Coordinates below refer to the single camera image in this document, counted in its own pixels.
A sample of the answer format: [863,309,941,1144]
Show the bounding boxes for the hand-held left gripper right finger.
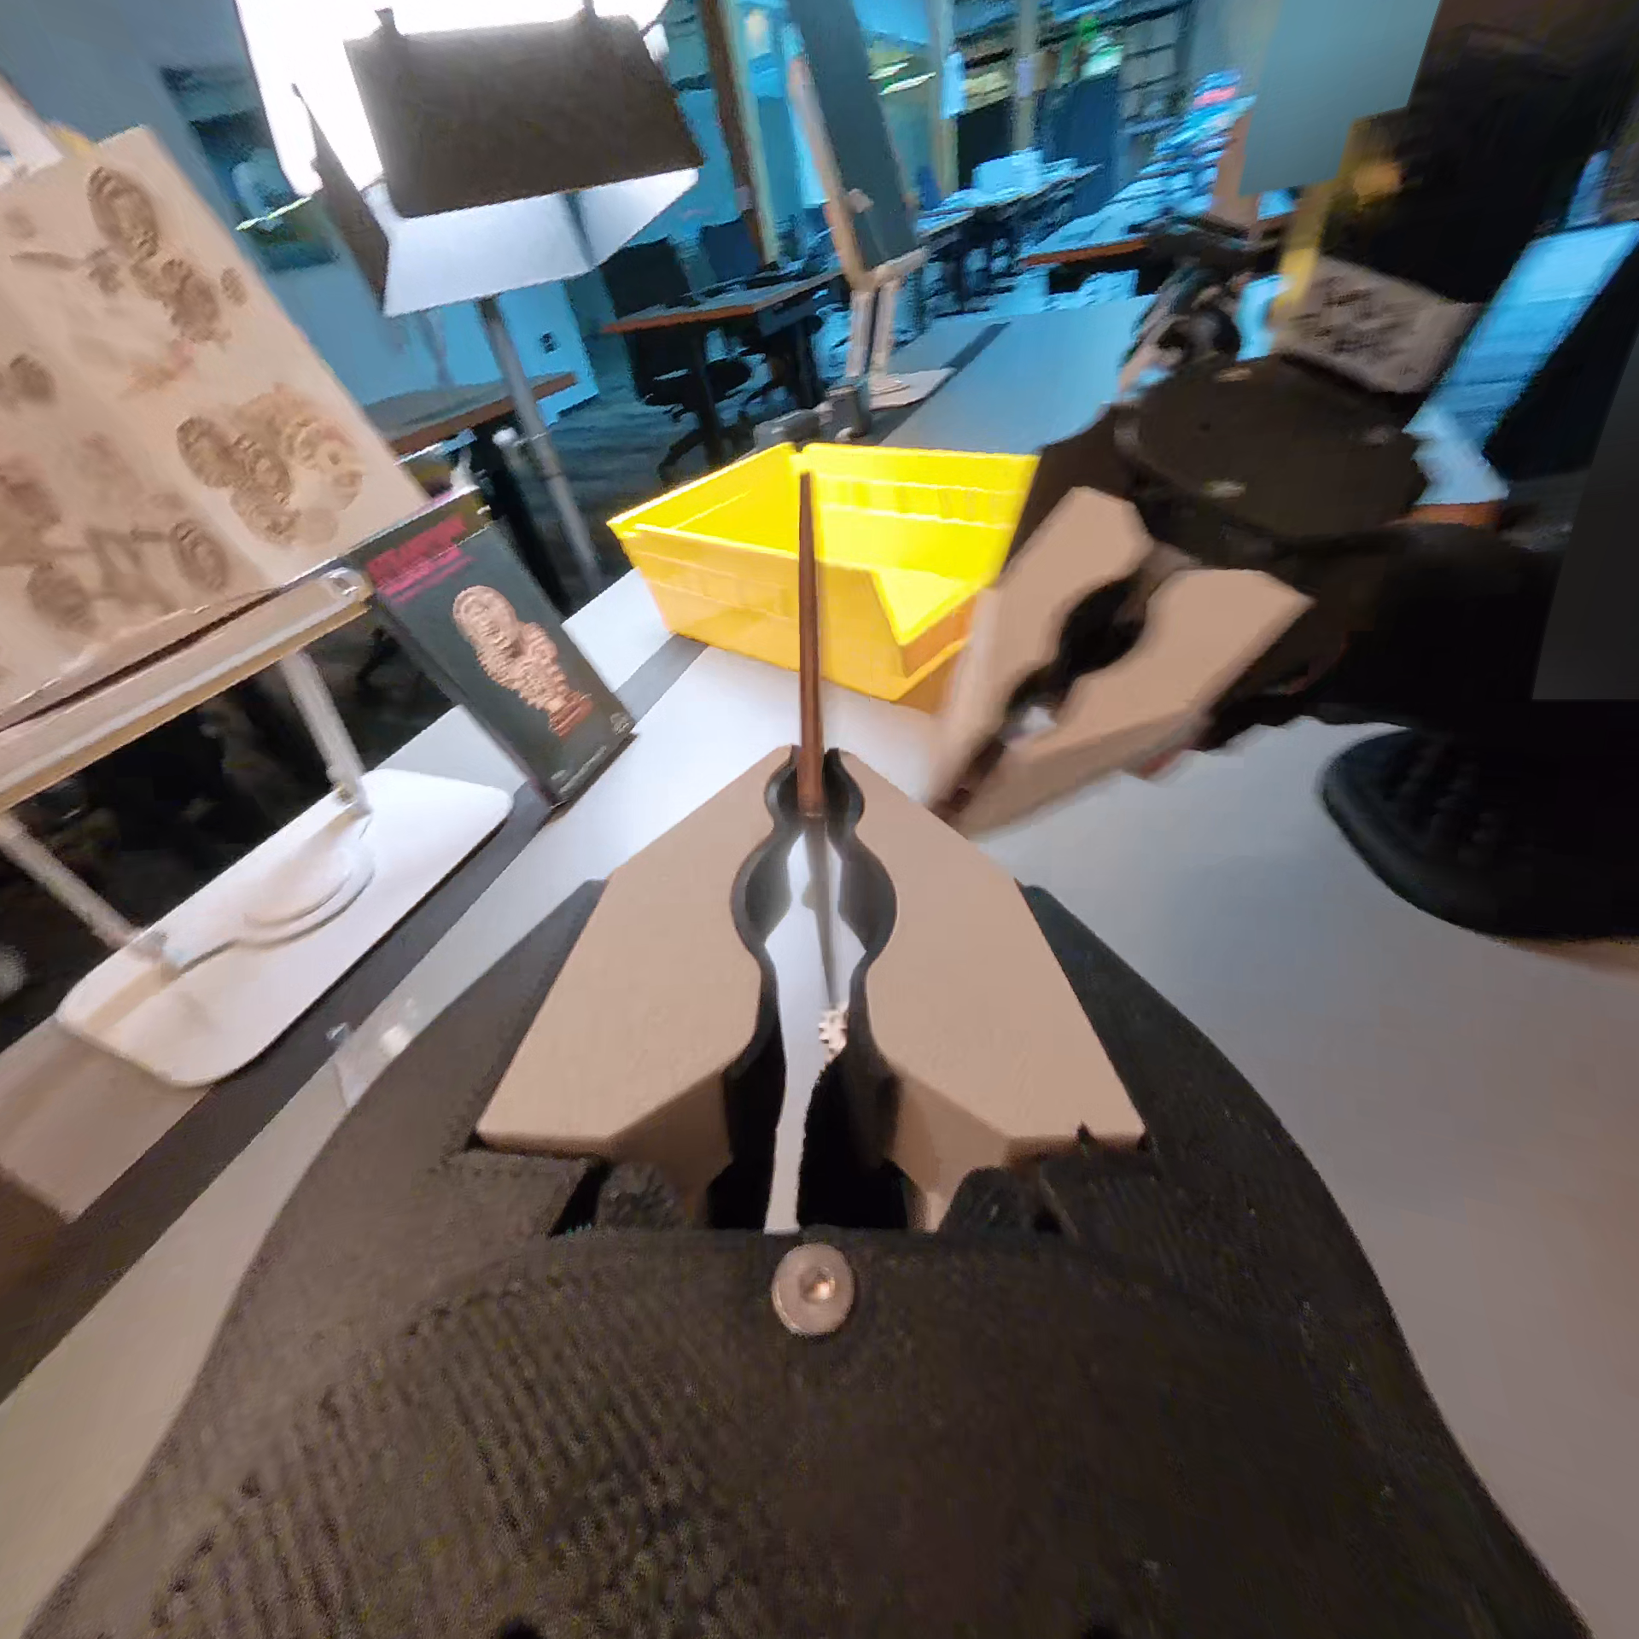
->
[826,754,1150,1232]

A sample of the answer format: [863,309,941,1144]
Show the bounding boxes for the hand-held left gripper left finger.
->
[474,750,804,1228]

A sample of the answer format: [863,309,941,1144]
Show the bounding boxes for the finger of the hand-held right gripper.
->
[958,567,1317,838]
[939,487,1189,799]

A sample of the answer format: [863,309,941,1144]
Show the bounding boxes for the wooden parts board round holes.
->
[794,471,855,1060]

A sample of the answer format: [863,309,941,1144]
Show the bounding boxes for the black desk mat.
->
[0,635,709,1402]

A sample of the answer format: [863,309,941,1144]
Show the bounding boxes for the background wooden desk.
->
[599,266,849,389]

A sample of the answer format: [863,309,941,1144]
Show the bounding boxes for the clear plastic bag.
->
[322,1006,428,1115]

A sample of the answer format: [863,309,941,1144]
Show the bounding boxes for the yellow plastic bin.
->
[605,442,1042,715]

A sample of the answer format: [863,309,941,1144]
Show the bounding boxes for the white flat device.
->
[55,770,517,1091]

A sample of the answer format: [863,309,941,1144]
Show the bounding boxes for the black woven armrest pad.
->
[1319,729,1639,945]

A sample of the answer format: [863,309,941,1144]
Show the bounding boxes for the dark product box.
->
[344,492,640,809]

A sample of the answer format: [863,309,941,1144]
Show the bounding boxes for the black office chair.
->
[599,235,759,479]

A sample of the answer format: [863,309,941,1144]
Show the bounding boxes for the grey light stand pole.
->
[478,299,607,608]

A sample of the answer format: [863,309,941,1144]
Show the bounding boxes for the pale document holder board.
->
[0,561,377,812]

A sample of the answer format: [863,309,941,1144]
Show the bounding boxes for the studio softbox light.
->
[293,11,709,323]

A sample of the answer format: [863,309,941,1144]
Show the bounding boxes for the printed instruction sheet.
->
[0,126,434,705]

